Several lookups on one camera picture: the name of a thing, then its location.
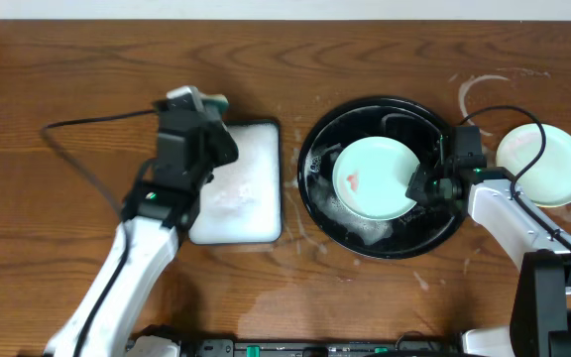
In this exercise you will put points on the mint green plate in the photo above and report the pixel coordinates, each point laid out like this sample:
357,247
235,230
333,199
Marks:
371,177
550,177

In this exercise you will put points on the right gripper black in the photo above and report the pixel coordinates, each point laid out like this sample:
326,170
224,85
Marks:
416,189

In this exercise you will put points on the green yellow sponge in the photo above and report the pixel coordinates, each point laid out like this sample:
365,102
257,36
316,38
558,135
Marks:
218,101

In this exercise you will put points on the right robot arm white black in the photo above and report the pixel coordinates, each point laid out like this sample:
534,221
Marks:
541,318

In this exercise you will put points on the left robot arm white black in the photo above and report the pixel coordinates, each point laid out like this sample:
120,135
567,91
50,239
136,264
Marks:
161,205

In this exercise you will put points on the round black tray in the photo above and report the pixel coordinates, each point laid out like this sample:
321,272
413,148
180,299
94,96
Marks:
414,233

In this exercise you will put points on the yellow plate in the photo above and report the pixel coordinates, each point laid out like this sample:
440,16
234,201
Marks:
541,202

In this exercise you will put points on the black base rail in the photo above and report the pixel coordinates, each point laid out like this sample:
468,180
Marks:
162,341

